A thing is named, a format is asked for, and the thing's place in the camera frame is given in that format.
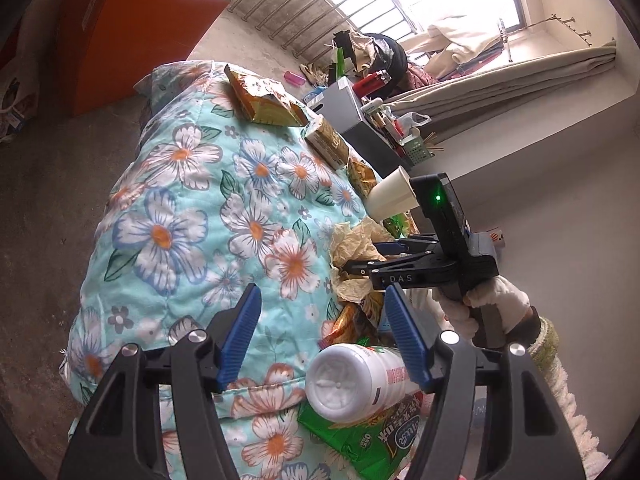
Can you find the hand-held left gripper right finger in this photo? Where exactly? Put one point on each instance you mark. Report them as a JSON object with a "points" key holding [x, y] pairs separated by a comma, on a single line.
{"points": [[407, 340]]}

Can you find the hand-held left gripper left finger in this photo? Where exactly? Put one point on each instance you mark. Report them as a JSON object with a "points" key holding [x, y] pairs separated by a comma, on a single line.
{"points": [[242, 335]]}

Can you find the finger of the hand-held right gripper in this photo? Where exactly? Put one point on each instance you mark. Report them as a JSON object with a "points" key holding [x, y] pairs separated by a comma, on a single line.
{"points": [[392, 248], [367, 266]]}

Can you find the beige tissue paper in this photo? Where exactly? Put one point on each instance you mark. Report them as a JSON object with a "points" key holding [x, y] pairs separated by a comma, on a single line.
{"points": [[357, 242]]}

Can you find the white strawberry milk bottle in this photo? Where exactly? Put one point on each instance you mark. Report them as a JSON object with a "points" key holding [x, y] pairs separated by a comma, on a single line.
{"points": [[350, 380]]}

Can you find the person's right forearm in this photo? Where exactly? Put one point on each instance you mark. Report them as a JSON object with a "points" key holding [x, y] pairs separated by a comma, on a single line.
{"points": [[545, 345]]}

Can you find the person's right hand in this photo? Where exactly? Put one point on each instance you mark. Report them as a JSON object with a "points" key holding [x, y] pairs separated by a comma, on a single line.
{"points": [[505, 295]]}

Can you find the small green snack bag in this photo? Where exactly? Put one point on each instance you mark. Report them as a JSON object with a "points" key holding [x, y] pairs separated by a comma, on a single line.
{"points": [[400, 225]]}

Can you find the white paper cup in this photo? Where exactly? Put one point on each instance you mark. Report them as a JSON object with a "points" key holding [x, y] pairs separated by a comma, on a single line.
{"points": [[392, 195]]}

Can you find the orange snack bag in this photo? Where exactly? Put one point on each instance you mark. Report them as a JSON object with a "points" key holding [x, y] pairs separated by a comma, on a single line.
{"points": [[345, 322]]}

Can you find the gold snack bag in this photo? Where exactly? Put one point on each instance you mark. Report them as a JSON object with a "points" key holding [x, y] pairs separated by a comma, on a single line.
{"points": [[361, 177]]}

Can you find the green pen basket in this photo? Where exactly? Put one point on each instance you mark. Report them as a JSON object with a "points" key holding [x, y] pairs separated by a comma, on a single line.
{"points": [[417, 152]]}

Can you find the grey storage box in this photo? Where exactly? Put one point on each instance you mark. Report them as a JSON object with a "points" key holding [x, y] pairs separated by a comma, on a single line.
{"points": [[370, 145]]}

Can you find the small white plastic bag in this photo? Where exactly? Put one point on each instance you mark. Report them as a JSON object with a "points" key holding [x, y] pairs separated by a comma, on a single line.
{"points": [[412, 121]]}

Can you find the brown snack packet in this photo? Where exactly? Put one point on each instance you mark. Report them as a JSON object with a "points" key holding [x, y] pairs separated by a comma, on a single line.
{"points": [[327, 142]]}

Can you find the floral turquoise blanket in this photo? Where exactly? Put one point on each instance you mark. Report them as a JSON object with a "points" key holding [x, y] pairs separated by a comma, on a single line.
{"points": [[200, 200]]}

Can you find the beige curtain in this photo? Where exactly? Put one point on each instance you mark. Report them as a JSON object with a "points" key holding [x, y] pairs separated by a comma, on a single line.
{"points": [[500, 95]]}

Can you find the red bottle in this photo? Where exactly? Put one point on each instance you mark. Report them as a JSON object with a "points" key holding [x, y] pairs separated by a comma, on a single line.
{"points": [[370, 82]]}

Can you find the black bag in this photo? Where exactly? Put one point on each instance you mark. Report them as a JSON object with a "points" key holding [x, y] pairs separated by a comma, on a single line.
{"points": [[395, 55]]}

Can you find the green bottle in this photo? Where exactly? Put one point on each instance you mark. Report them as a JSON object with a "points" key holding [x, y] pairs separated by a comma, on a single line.
{"points": [[340, 62]]}

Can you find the hanging pale clothes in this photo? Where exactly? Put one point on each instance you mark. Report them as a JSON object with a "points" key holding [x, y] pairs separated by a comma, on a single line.
{"points": [[460, 35]]}

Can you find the pink plastic case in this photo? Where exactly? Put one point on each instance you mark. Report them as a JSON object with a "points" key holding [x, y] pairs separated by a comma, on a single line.
{"points": [[294, 79]]}

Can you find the yellow snack bag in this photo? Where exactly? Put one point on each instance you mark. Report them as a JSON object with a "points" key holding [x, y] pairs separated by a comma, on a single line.
{"points": [[260, 102]]}

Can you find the metal window railing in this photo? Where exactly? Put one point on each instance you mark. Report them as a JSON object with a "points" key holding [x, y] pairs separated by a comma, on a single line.
{"points": [[310, 15]]}

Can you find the orange cardboard box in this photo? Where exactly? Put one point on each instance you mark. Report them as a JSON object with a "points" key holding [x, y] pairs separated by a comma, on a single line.
{"points": [[140, 40]]}

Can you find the wall hook rack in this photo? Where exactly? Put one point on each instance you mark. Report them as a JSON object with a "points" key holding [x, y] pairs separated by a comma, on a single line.
{"points": [[570, 22]]}

